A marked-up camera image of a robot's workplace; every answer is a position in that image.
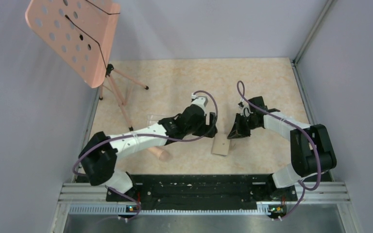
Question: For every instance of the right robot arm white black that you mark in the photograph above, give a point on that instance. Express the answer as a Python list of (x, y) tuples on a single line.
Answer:
[(311, 149)]

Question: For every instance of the pink wooden cylinder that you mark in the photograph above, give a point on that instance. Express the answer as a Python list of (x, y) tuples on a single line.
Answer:
[(159, 153)]

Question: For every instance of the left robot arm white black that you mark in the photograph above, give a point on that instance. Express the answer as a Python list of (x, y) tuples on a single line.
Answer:
[(98, 158)]

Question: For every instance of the clear plastic box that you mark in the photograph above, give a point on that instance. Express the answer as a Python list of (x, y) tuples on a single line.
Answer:
[(153, 119)]

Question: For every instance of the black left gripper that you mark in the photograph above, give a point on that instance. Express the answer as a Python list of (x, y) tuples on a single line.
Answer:
[(208, 130)]

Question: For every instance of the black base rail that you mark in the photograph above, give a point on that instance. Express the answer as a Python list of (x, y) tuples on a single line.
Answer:
[(201, 192)]

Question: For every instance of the aluminium frame rail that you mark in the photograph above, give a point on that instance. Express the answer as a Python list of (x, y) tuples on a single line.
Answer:
[(82, 208)]

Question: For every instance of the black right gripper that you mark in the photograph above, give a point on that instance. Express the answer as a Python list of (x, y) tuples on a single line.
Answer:
[(237, 131)]

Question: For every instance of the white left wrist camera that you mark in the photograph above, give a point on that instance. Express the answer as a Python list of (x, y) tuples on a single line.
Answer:
[(200, 101)]

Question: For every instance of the pink perforated music stand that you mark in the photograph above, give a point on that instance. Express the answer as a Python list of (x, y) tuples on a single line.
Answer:
[(82, 33)]

